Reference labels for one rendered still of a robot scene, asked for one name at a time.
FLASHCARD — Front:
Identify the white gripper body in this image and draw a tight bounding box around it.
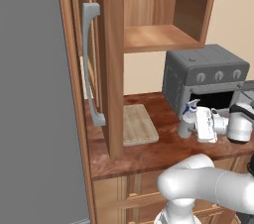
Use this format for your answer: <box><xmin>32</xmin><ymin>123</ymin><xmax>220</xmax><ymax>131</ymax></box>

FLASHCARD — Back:
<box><xmin>193</xmin><ymin>107</ymin><xmax>219</xmax><ymax>144</ymax></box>

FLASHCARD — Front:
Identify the grey spray bottle blue nozzle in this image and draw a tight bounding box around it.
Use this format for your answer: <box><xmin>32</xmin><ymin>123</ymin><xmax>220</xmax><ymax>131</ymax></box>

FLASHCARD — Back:
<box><xmin>177</xmin><ymin>98</ymin><xmax>201</xmax><ymax>140</ymax></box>

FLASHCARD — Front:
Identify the light wooden cutting board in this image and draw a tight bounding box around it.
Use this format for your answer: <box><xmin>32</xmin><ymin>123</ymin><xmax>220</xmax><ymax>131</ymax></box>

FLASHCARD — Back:
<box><xmin>122</xmin><ymin>103</ymin><xmax>160</xmax><ymax>148</ymax></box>

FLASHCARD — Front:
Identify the wooden cabinet door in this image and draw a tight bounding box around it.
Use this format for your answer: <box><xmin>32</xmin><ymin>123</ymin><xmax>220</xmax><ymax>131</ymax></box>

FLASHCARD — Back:
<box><xmin>67</xmin><ymin>0</ymin><xmax>126</xmax><ymax>162</ymax></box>

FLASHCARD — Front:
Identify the wooden base cabinet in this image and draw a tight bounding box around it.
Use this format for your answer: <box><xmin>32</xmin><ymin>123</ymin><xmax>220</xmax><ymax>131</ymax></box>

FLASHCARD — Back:
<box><xmin>91</xmin><ymin>154</ymin><xmax>254</xmax><ymax>224</ymax></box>

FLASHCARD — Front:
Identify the grey toaster oven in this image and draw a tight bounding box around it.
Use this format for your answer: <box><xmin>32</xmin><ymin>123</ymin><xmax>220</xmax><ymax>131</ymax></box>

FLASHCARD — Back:
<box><xmin>161</xmin><ymin>44</ymin><xmax>254</xmax><ymax>117</ymax></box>

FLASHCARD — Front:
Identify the wooden fridge side panel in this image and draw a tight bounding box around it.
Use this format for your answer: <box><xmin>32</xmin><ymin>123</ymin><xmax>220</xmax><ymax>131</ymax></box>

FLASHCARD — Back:
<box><xmin>55</xmin><ymin>0</ymin><xmax>97</xmax><ymax>224</ymax></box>

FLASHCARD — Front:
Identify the grey fridge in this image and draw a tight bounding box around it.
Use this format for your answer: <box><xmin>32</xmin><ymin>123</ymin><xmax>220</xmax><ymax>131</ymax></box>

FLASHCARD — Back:
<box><xmin>0</xmin><ymin>0</ymin><xmax>91</xmax><ymax>224</ymax></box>

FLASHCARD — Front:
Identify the wooden wall cabinet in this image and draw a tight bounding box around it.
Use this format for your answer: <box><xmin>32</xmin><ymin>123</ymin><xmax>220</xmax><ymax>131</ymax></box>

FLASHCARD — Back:
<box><xmin>122</xmin><ymin>0</ymin><xmax>221</xmax><ymax>55</ymax></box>

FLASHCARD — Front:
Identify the grey curved door handle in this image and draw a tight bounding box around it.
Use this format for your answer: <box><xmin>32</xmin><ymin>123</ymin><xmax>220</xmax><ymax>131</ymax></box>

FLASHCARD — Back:
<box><xmin>80</xmin><ymin>2</ymin><xmax>107</xmax><ymax>128</ymax></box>

